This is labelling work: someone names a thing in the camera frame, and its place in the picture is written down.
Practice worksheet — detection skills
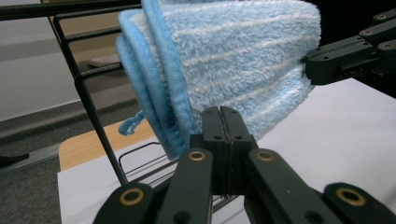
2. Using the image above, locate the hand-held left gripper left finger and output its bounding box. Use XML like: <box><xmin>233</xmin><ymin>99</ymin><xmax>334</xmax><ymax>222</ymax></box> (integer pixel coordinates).
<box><xmin>189</xmin><ymin>105</ymin><xmax>230</xmax><ymax>197</ymax></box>

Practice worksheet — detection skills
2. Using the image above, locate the light blue striped towel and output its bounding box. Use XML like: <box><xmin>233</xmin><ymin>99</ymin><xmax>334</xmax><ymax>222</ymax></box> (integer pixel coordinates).
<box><xmin>115</xmin><ymin>0</ymin><xmax>322</xmax><ymax>161</ymax></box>

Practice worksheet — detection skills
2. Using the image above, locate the grey perforated object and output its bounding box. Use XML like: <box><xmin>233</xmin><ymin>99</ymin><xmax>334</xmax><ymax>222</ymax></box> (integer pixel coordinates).
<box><xmin>87</xmin><ymin>53</ymin><xmax>121</xmax><ymax>68</ymax></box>

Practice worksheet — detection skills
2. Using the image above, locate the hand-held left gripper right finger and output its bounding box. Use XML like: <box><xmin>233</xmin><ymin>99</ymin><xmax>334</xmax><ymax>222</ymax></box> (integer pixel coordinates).
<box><xmin>219</xmin><ymin>105</ymin><xmax>260</xmax><ymax>198</ymax></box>

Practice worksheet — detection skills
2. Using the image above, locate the black wire rack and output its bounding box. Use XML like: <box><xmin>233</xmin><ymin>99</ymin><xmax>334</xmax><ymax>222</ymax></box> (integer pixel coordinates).
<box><xmin>0</xmin><ymin>0</ymin><xmax>239</xmax><ymax>214</ymax></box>

